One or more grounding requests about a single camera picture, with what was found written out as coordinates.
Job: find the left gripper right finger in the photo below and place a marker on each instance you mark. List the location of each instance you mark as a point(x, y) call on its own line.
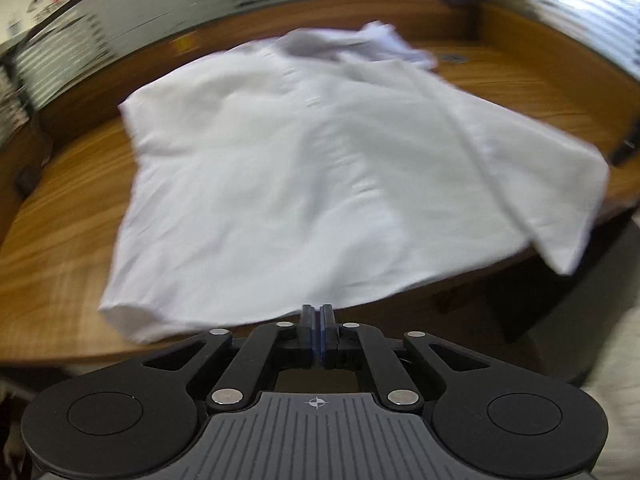
point(328, 337)

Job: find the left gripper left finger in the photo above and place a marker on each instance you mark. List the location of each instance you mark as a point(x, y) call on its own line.
point(308, 334)

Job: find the white collared shirt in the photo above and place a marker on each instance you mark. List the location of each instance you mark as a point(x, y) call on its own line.
point(329, 166)

